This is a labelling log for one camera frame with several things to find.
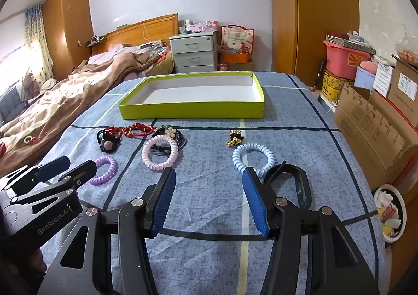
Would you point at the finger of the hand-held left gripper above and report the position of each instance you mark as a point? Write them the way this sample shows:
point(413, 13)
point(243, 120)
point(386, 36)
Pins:
point(52, 166)
point(83, 170)

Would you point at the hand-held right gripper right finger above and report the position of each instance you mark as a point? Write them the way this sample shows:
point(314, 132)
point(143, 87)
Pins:
point(255, 203)

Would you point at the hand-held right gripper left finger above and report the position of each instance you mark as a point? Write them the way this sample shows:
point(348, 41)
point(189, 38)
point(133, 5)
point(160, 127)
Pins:
point(163, 198)

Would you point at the black smart band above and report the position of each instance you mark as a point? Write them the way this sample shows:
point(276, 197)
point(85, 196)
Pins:
point(304, 180)

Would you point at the small gold black hair clip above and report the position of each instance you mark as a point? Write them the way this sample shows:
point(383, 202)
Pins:
point(234, 138)

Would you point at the green cardboard box tray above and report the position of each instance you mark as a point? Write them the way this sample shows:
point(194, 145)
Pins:
point(196, 92)

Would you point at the brown blanket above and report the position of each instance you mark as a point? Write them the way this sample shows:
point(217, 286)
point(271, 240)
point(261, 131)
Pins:
point(65, 99)

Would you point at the grey chair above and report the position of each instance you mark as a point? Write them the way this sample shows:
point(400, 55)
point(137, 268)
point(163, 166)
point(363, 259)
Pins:
point(11, 105)

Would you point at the floral curtain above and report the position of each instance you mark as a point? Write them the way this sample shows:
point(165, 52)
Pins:
point(37, 40)

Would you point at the pink floral quilt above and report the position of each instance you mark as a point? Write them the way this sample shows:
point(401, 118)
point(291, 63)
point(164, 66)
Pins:
point(127, 49)

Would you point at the power strip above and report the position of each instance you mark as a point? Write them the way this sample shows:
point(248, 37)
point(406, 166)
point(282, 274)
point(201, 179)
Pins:
point(97, 40)

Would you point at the open brown cardboard box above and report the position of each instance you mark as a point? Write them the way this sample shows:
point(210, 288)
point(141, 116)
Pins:
point(365, 128)

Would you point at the paper bowl with trash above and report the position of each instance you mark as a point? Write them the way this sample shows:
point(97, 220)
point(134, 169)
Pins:
point(388, 213)

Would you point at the narrow wooden wardrobe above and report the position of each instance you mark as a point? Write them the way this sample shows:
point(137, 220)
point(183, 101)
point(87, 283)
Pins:
point(67, 27)

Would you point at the yellow patterned box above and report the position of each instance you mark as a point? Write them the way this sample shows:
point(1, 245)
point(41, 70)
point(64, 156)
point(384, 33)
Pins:
point(333, 85)

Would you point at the red stick tool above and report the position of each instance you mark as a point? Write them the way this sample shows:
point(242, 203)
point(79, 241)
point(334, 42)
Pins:
point(318, 74)

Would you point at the orange box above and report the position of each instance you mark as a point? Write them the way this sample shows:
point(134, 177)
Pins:
point(236, 58)

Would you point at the grey drawer nightstand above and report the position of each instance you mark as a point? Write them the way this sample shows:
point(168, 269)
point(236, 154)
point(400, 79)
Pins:
point(194, 49)

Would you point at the wooden headboard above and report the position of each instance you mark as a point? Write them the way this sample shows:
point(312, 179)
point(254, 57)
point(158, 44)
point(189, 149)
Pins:
point(153, 28)

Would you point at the red patterned gift bag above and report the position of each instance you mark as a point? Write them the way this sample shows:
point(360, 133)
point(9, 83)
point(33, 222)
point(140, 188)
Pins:
point(237, 39)

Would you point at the pink plastic bin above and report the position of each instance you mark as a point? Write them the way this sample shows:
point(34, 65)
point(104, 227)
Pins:
point(339, 61)

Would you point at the light blue container pink lid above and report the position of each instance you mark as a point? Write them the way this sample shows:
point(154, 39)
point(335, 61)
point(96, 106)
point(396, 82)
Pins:
point(364, 76)

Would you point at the clutter on nightstand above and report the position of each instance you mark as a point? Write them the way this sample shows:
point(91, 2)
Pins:
point(199, 26)

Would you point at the striped flat box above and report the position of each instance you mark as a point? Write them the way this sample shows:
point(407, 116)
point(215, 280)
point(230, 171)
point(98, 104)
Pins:
point(349, 43)

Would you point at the labelled cardboard boxes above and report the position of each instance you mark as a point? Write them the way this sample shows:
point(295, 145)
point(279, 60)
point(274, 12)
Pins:
point(401, 81)

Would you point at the large wooden wardrobe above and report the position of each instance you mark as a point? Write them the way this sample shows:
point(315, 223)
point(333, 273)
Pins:
point(323, 14)

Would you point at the clear plastic bag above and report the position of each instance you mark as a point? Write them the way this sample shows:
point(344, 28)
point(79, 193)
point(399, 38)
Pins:
point(408, 46)

